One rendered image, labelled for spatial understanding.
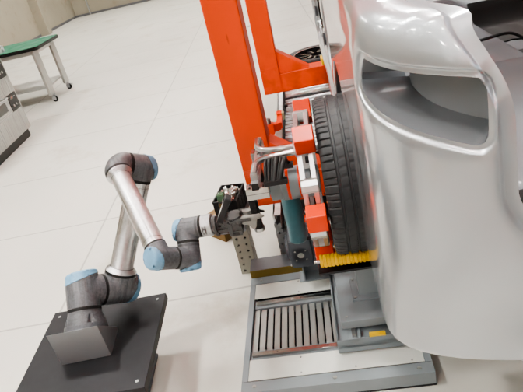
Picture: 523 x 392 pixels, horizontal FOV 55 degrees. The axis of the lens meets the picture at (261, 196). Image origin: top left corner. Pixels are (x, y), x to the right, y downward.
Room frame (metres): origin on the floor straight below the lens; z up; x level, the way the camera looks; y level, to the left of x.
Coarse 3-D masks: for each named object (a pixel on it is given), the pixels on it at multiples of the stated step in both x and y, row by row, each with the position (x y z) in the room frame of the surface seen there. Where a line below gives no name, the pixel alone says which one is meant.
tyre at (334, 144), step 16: (320, 96) 1.97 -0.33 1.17; (336, 96) 1.89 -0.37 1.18; (320, 112) 1.80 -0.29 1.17; (336, 112) 1.77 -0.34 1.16; (320, 128) 1.72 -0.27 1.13; (336, 128) 1.70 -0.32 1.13; (320, 144) 1.67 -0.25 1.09; (336, 144) 1.65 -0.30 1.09; (320, 160) 1.64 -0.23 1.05; (336, 160) 1.62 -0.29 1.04; (352, 160) 1.60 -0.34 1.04; (336, 176) 1.59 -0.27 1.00; (352, 176) 1.58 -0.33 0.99; (336, 192) 1.57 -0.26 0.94; (352, 192) 1.56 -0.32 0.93; (336, 208) 1.56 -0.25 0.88; (352, 208) 1.55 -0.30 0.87; (336, 224) 1.56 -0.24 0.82; (352, 224) 1.55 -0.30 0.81; (336, 240) 1.58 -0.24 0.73; (352, 240) 1.58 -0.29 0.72
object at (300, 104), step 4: (296, 100) 2.12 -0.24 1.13; (300, 100) 2.11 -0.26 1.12; (304, 100) 2.11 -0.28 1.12; (308, 100) 2.10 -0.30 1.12; (296, 104) 2.11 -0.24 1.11; (300, 104) 2.10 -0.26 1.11; (304, 104) 2.10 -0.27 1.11; (308, 104) 2.09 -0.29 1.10; (296, 108) 2.10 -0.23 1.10; (300, 108) 2.09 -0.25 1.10; (304, 108) 2.08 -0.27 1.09; (308, 108) 2.08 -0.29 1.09; (308, 112) 2.07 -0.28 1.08; (312, 120) 2.09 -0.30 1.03
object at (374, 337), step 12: (336, 300) 1.93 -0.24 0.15; (336, 312) 1.85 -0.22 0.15; (336, 324) 1.77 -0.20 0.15; (384, 324) 1.70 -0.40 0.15; (336, 336) 1.68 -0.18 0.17; (348, 336) 1.66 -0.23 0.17; (360, 336) 1.64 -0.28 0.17; (372, 336) 1.62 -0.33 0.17; (384, 336) 1.62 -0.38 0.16; (348, 348) 1.64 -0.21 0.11; (360, 348) 1.63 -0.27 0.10; (372, 348) 1.62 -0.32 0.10
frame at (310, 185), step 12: (300, 120) 1.96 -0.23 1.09; (300, 156) 1.71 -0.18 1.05; (312, 156) 1.70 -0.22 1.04; (300, 168) 1.68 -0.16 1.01; (312, 168) 1.67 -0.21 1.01; (300, 180) 1.65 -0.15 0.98; (312, 180) 1.64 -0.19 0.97; (312, 192) 1.63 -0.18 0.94; (312, 204) 2.03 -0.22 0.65; (324, 240) 1.69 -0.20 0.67
